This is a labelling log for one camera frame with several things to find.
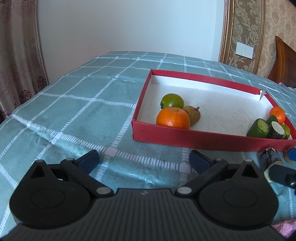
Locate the wooden headboard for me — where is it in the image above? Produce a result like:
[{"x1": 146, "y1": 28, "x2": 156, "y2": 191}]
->
[{"x1": 268, "y1": 36, "x2": 296, "y2": 88}]

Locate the gold framed wallpaper panel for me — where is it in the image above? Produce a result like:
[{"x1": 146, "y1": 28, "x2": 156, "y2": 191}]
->
[{"x1": 219, "y1": 0, "x2": 266, "y2": 74}]

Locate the brown patterned curtain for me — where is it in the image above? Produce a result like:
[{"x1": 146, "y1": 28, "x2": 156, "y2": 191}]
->
[{"x1": 1, "y1": 1, "x2": 49, "y2": 121}]

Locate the small green tomato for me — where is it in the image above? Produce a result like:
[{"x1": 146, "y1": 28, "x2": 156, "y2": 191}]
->
[{"x1": 281, "y1": 124, "x2": 290, "y2": 140}]

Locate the teal checked bedsheet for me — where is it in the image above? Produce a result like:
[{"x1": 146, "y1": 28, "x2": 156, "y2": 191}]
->
[{"x1": 1, "y1": 51, "x2": 295, "y2": 235}]

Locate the large orange mandarin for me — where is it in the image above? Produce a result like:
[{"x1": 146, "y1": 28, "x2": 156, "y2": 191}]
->
[{"x1": 156, "y1": 107, "x2": 191, "y2": 130}]

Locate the green cucumber end piece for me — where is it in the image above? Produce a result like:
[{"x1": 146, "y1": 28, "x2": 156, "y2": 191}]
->
[{"x1": 266, "y1": 115, "x2": 278, "y2": 126}]

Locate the green cucumber cut piece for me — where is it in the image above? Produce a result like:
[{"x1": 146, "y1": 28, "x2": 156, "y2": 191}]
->
[{"x1": 246, "y1": 118, "x2": 269, "y2": 138}]

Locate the small orange mandarin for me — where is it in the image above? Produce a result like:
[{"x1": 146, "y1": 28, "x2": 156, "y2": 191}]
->
[{"x1": 269, "y1": 106, "x2": 286, "y2": 124}]

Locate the dark sugarcane piece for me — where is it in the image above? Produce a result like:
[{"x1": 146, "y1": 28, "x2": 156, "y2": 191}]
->
[{"x1": 259, "y1": 148, "x2": 283, "y2": 183}]

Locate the large green tomato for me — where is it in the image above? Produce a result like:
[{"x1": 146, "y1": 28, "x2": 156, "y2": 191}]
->
[{"x1": 160, "y1": 93, "x2": 184, "y2": 109}]

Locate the pink towel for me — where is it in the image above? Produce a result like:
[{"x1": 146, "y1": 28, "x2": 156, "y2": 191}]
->
[{"x1": 273, "y1": 219, "x2": 296, "y2": 238}]

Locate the white wall switch plate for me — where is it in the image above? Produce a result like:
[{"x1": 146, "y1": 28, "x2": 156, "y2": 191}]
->
[{"x1": 235, "y1": 42, "x2": 254, "y2": 59}]

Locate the brown small pear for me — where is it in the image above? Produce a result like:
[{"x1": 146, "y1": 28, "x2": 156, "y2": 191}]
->
[{"x1": 183, "y1": 105, "x2": 201, "y2": 126}]

